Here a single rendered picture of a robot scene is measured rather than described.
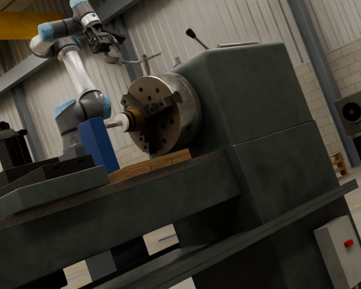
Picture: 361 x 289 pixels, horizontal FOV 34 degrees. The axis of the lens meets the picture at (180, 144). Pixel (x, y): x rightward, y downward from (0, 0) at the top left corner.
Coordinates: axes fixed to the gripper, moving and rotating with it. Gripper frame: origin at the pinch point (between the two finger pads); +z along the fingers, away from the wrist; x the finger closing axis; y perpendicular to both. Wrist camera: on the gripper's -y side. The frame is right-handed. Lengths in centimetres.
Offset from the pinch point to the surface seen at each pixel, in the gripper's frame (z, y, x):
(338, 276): 116, -39, 2
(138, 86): 15.8, 4.3, 5.2
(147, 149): 38.3, 8.1, -4.9
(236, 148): 57, -12, 16
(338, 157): -28, -772, -389
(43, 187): 52, 73, 19
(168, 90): 27.0, 4.2, 17.1
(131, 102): 20.2, 8.5, 1.5
